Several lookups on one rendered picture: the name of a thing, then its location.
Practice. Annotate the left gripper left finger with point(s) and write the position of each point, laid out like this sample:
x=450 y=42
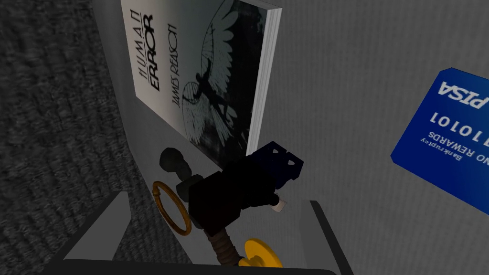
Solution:
x=103 y=236

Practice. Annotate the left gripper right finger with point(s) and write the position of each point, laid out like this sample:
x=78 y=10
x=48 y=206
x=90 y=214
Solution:
x=321 y=244

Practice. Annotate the grey table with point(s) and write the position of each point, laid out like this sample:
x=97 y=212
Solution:
x=344 y=95

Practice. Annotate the blue plastic card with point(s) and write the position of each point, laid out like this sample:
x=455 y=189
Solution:
x=450 y=145

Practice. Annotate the black and white book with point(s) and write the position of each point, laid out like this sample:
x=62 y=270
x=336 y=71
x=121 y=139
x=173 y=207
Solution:
x=191 y=76

